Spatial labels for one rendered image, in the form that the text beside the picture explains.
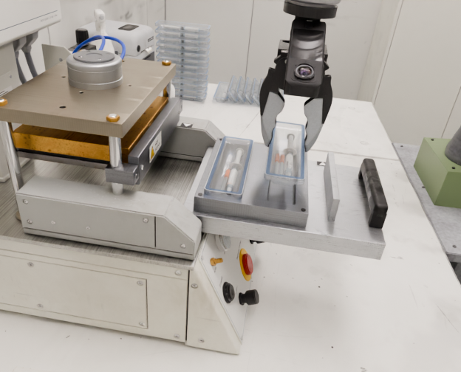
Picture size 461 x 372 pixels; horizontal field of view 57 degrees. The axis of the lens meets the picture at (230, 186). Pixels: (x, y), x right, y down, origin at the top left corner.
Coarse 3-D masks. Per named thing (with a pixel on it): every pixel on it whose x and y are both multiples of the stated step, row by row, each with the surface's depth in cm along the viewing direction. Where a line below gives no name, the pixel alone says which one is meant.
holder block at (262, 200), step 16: (256, 144) 77; (208, 160) 70; (256, 160) 72; (256, 176) 67; (256, 192) 63; (272, 192) 66; (288, 192) 67; (304, 192) 64; (208, 208) 62; (224, 208) 61; (240, 208) 61; (256, 208) 60; (272, 208) 60; (288, 208) 60; (304, 208) 61; (288, 224) 61; (304, 224) 61
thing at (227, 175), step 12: (228, 144) 74; (240, 144) 74; (252, 144) 75; (216, 156) 70; (228, 156) 70; (240, 156) 70; (216, 168) 66; (228, 168) 67; (240, 168) 67; (216, 180) 63; (228, 180) 64; (240, 180) 64; (228, 192) 61; (240, 192) 61
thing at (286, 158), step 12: (276, 132) 70; (288, 132) 70; (300, 132) 71; (276, 144) 66; (288, 144) 67; (300, 144) 67; (276, 156) 63; (288, 156) 63; (300, 156) 64; (276, 168) 60; (288, 168) 60; (300, 168) 61
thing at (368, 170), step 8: (368, 160) 72; (360, 168) 74; (368, 168) 69; (376, 168) 70; (360, 176) 74; (368, 176) 68; (376, 176) 67; (368, 184) 66; (376, 184) 65; (368, 192) 66; (376, 192) 63; (376, 200) 61; (384, 200) 62; (376, 208) 61; (384, 208) 60; (376, 216) 61; (384, 216) 61; (376, 224) 62
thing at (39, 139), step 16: (144, 112) 69; (16, 128) 60; (32, 128) 61; (48, 128) 61; (144, 128) 64; (16, 144) 60; (32, 144) 60; (48, 144) 60; (64, 144) 59; (80, 144) 59; (96, 144) 58; (128, 144) 59; (48, 160) 61; (64, 160) 61; (80, 160) 60; (96, 160) 60
